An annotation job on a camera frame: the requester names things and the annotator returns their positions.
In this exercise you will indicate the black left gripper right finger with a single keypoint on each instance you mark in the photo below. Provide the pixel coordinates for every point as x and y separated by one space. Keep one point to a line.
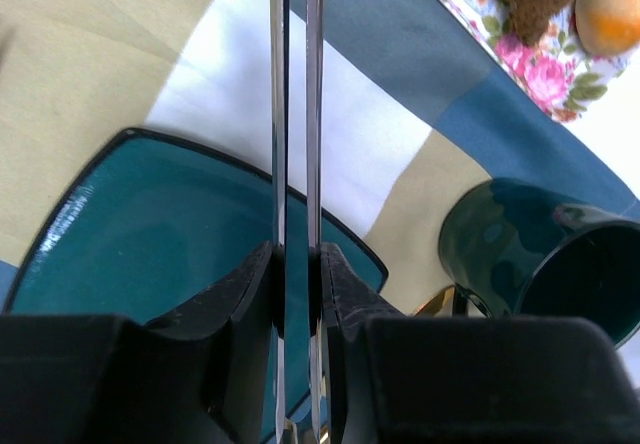
397 379

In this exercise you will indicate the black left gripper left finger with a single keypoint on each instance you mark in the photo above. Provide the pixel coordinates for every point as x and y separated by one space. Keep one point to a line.
196 374

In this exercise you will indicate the striped orange bread roll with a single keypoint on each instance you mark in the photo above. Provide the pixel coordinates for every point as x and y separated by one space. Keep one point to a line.
607 27

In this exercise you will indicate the gold spoon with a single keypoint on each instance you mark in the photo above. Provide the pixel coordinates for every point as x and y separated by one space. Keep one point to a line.
437 303

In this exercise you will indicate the teal square plate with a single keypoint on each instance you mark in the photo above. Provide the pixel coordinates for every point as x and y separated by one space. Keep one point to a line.
152 221

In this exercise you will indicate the dark green mug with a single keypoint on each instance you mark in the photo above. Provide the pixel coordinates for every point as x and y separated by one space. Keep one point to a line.
516 249

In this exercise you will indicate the blue beige patchwork placemat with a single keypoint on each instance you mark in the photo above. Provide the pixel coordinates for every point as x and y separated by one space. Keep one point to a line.
415 113

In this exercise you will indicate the floral rectangular tray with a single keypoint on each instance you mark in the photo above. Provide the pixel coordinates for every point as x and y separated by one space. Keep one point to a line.
543 47

